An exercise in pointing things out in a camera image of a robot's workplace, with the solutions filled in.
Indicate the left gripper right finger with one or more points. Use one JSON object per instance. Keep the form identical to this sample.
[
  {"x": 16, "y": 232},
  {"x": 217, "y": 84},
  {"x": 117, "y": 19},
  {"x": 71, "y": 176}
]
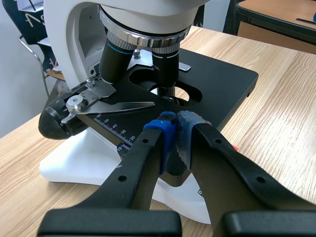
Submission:
[{"x": 229, "y": 172}]

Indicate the white and black microscope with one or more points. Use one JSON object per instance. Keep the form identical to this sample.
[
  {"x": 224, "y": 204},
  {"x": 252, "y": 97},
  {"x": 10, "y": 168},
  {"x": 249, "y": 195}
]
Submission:
[{"x": 148, "y": 81}]

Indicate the wooden desk with black frame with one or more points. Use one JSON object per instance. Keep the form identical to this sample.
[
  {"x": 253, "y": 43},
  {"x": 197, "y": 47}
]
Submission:
[{"x": 274, "y": 22}]

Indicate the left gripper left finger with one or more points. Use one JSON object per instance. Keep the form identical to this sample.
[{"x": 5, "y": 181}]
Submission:
[{"x": 133, "y": 177}]

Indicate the dark blue chair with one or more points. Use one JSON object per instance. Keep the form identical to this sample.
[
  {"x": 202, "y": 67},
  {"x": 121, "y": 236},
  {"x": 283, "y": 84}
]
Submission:
[{"x": 29, "y": 32}]

